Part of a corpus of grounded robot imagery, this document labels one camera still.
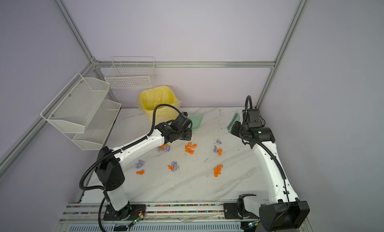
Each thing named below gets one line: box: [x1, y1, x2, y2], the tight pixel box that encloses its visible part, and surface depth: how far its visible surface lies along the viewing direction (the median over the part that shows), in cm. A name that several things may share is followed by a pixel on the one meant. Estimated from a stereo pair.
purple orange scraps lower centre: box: [167, 161, 178, 172], surface depth 90 cm
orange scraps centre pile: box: [184, 142, 198, 155], surface depth 100 cm
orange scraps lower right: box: [213, 164, 224, 178], surface depth 88 cm
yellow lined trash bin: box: [138, 86, 181, 127], surface depth 100 cm
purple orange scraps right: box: [213, 147, 223, 156], surface depth 97 cm
